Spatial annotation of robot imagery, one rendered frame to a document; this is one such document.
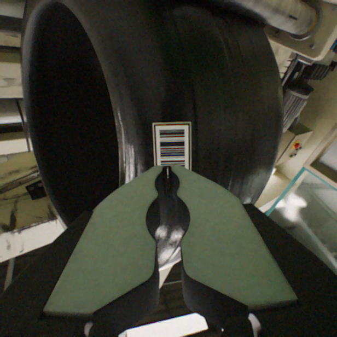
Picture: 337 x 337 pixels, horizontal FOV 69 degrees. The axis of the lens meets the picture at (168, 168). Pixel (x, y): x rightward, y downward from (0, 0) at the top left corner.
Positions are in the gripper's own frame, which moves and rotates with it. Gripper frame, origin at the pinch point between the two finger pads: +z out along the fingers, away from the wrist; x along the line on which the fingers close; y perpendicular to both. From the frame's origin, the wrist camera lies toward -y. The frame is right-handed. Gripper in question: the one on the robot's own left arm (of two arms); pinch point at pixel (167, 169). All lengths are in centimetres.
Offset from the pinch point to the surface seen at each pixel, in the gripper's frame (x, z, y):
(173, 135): 0.6, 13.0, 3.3
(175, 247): 0.2, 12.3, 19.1
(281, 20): 18.0, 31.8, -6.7
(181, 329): 4, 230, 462
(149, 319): -82, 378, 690
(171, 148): 0.4, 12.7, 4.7
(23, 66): -29, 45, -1
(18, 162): -52, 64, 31
